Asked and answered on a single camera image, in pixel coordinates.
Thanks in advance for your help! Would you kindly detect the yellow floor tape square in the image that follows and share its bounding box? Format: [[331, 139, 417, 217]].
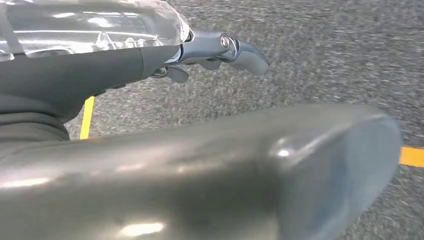
[[79, 96, 424, 168]]

